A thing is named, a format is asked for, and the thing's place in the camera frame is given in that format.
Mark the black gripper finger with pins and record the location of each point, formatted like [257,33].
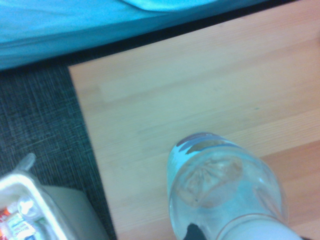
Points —
[197,233]

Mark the clear plastic water bottle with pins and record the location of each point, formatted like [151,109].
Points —
[220,185]

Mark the white trash bin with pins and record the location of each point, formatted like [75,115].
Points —
[70,212]

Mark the reddish wood coffee table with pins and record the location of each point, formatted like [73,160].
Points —
[190,87]

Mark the green drink can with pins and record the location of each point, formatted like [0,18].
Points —
[28,206]

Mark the red snack wrapper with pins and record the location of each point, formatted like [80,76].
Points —
[3,222]

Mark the light blue sofa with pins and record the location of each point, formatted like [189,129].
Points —
[75,25]

